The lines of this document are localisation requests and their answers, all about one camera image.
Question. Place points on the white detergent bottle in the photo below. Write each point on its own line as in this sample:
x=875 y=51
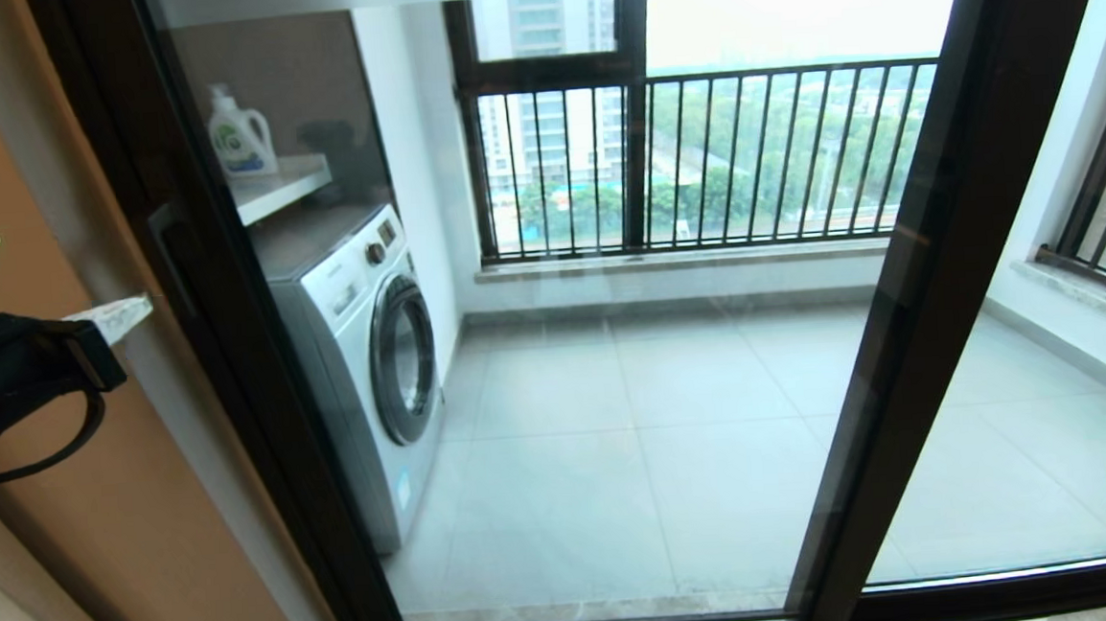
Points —
x=241 y=133

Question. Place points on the white front-load washing machine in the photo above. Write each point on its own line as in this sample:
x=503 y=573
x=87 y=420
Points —
x=355 y=371

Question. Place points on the dark cabinet niche panel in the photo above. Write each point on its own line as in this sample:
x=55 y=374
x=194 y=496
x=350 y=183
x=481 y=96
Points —
x=290 y=87

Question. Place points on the stone window sill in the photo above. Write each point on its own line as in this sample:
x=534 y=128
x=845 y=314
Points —
x=1090 y=295
x=684 y=259

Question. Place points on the dark framed fixed glass panel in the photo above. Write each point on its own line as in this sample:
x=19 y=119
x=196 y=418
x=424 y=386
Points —
x=1005 y=475

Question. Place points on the white wall shelf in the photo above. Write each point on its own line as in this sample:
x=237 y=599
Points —
x=281 y=188

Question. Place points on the dark balcony window frame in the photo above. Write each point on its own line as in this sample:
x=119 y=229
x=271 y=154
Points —
x=636 y=133

